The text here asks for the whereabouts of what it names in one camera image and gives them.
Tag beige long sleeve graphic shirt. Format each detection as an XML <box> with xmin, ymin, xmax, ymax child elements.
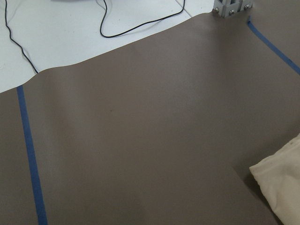
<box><xmin>249</xmin><ymin>135</ymin><xmax>300</xmax><ymax>225</ymax></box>

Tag thin black cable loop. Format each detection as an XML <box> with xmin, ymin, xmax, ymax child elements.
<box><xmin>100</xmin><ymin>0</ymin><xmax>186</xmax><ymax>38</ymax></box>

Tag aluminium frame post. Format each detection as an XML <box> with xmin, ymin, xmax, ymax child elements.
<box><xmin>212</xmin><ymin>0</ymin><xmax>254</xmax><ymax>18</ymax></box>

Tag thin black twisted cable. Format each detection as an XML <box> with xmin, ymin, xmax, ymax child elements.
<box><xmin>4</xmin><ymin>0</ymin><xmax>39</xmax><ymax>74</ymax></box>

